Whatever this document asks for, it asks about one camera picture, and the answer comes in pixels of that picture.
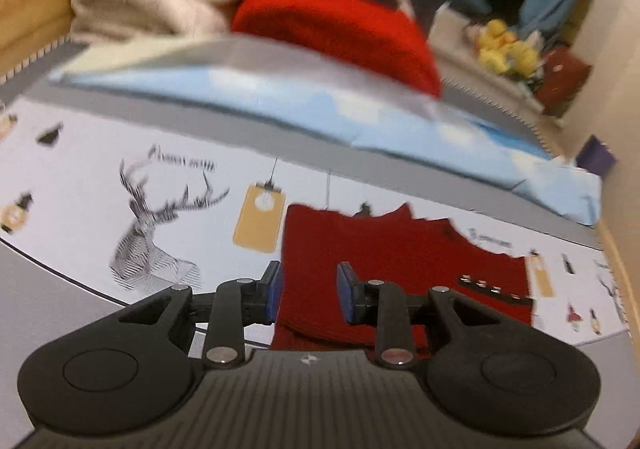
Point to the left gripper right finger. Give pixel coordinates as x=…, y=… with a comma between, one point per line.
x=376, y=302

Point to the bright red folded sweater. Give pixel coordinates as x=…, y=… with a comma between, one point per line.
x=359, y=32

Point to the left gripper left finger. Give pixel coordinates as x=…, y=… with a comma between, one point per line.
x=246, y=300

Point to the dark red bag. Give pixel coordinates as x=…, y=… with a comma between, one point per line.
x=564, y=76

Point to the grey white printed bedsheet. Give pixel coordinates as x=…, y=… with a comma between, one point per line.
x=145, y=201

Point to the dark red knit garment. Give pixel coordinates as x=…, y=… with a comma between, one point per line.
x=396, y=247

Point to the purple box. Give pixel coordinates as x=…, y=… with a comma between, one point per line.
x=595, y=157

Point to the light blue pillow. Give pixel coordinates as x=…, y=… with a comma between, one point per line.
x=305, y=90

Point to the yellow plush toy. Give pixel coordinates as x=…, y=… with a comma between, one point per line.
x=499, y=50

